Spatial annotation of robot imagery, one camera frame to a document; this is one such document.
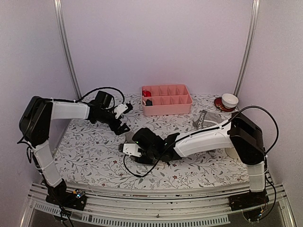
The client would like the grey underwear cream waistband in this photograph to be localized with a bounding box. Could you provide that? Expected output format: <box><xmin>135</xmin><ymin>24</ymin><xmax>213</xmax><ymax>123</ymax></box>
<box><xmin>125</xmin><ymin>131</ymin><xmax>135</xmax><ymax>143</ymax></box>

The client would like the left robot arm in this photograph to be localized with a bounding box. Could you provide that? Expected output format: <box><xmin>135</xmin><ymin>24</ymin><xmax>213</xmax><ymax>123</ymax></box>
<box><xmin>19</xmin><ymin>91</ymin><xmax>133</xmax><ymax>188</ymax></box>

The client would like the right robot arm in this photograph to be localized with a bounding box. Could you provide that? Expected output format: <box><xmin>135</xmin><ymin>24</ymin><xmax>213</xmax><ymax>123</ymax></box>
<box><xmin>130</xmin><ymin>112</ymin><xmax>265</xmax><ymax>206</ymax></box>

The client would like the dark rolled cloth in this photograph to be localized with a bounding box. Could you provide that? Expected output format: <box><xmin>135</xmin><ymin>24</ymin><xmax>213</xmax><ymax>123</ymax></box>
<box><xmin>145</xmin><ymin>99</ymin><xmax>153</xmax><ymax>106</ymax></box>

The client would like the red rolled cloth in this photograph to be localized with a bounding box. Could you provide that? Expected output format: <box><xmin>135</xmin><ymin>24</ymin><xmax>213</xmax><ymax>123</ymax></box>
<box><xmin>142</xmin><ymin>89</ymin><xmax>152</xmax><ymax>97</ymax></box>

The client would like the floral table cloth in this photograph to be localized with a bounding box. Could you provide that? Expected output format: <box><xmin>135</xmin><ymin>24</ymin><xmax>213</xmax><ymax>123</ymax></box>
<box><xmin>54</xmin><ymin>94</ymin><xmax>249</xmax><ymax>190</ymax></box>

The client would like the pink divided organizer box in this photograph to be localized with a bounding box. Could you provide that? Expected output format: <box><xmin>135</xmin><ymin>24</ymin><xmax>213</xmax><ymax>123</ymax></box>
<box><xmin>141</xmin><ymin>84</ymin><xmax>193</xmax><ymax>116</ymax></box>

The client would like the grey boxer briefs lettered band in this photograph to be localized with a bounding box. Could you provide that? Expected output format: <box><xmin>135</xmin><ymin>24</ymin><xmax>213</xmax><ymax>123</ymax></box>
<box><xmin>192</xmin><ymin>110</ymin><xmax>231</xmax><ymax>130</ymax></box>

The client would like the cream ceramic mug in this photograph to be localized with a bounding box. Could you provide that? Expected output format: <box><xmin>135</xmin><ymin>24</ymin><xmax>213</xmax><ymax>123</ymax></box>
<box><xmin>225</xmin><ymin>148</ymin><xmax>238</xmax><ymax>159</ymax></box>

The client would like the red patterned saucer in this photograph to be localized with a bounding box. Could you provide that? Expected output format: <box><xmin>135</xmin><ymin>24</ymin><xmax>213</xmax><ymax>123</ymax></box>
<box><xmin>214</xmin><ymin>97</ymin><xmax>236</xmax><ymax>112</ymax></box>

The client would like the white small bowl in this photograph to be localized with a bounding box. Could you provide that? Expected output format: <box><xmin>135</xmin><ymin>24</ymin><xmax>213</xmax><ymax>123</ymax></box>
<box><xmin>222</xmin><ymin>93</ymin><xmax>239</xmax><ymax>109</ymax></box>

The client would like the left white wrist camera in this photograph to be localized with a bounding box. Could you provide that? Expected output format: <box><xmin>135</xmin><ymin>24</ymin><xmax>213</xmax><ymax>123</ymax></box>
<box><xmin>113</xmin><ymin>103</ymin><xmax>133</xmax><ymax>119</ymax></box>

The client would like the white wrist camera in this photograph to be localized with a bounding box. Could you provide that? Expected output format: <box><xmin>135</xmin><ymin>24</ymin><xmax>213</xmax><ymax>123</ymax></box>
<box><xmin>118</xmin><ymin>143</ymin><xmax>142</xmax><ymax>157</ymax></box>
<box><xmin>113</xmin><ymin>103</ymin><xmax>133</xmax><ymax>119</ymax></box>

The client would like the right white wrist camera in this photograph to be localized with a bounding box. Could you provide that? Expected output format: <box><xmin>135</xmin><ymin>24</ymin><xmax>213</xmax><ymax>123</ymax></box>
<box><xmin>118</xmin><ymin>143</ymin><xmax>142</xmax><ymax>157</ymax></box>

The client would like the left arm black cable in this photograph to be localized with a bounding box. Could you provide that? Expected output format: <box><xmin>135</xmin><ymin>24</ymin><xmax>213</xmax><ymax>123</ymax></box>
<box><xmin>16</xmin><ymin>87</ymin><xmax>125</xmax><ymax>164</ymax></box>

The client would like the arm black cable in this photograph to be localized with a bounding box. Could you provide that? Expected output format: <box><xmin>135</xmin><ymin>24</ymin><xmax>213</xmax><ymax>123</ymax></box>
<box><xmin>16</xmin><ymin>87</ymin><xmax>125</xmax><ymax>164</ymax></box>
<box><xmin>123</xmin><ymin>105</ymin><xmax>279</xmax><ymax>178</ymax></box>

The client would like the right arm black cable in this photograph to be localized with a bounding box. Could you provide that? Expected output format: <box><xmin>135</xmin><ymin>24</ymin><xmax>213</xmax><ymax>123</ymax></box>
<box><xmin>123</xmin><ymin>105</ymin><xmax>279</xmax><ymax>178</ymax></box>

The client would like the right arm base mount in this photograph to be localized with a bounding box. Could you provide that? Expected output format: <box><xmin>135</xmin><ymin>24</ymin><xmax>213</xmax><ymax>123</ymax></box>
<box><xmin>228</xmin><ymin>189</ymin><xmax>269</xmax><ymax>211</ymax></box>

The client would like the left aluminium frame post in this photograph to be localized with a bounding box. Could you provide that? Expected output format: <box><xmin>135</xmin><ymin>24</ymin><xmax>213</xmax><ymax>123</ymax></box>
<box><xmin>53</xmin><ymin>0</ymin><xmax>81</xmax><ymax>98</ymax></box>

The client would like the aluminium frame post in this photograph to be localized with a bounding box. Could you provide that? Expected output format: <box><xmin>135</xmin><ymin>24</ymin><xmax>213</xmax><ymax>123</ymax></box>
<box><xmin>53</xmin><ymin>0</ymin><xmax>81</xmax><ymax>98</ymax></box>
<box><xmin>233</xmin><ymin>0</ymin><xmax>260</xmax><ymax>96</ymax></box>

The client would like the right aluminium frame post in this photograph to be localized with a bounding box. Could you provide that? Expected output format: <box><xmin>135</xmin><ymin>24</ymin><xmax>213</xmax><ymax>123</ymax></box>
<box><xmin>233</xmin><ymin>0</ymin><xmax>260</xmax><ymax>96</ymax></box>

